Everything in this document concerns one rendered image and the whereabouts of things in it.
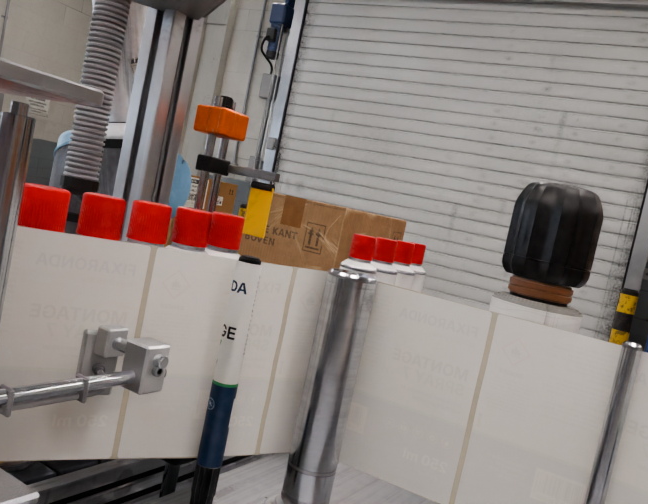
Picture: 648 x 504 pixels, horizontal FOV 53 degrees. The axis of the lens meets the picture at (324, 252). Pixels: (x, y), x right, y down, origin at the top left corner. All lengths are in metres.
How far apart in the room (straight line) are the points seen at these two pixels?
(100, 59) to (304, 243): 0.74
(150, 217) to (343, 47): 5.27
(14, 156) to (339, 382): 0.27
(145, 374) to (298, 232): 0.93
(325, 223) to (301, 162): 4.46
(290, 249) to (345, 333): 0.85
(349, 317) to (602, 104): 4.68
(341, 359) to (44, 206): 0.24
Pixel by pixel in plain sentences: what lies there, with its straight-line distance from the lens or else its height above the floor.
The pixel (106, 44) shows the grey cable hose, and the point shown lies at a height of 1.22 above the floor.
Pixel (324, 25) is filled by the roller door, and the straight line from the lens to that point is 5.95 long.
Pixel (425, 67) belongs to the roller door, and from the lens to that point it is 5.45.
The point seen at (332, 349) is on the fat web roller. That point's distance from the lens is 0.47.
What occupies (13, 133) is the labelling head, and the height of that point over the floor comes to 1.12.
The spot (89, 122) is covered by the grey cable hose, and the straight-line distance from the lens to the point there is 0.64.
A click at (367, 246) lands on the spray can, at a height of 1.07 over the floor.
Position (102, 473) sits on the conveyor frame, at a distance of 0.55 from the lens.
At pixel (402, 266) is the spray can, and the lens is 1.00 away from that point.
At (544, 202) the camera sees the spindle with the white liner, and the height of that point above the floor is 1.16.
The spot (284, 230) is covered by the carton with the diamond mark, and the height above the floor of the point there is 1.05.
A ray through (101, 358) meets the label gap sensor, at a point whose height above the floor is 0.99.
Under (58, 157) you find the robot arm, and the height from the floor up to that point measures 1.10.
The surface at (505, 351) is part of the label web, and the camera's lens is 0.47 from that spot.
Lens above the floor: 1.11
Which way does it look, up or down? 4 degrees down
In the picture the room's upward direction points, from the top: 12 degrees clockwise
